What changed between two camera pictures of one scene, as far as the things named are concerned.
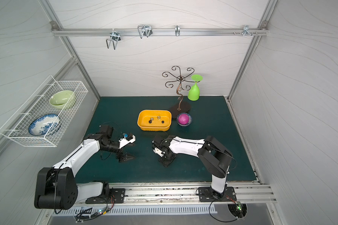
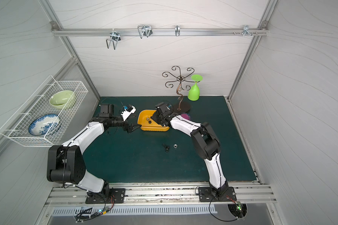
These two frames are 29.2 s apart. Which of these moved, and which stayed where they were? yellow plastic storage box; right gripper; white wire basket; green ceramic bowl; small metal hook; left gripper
Moved: right gripper; left gripper
Stayed: yellow plastic storage box; white wire basket; green ceramic bowl; small metal hook
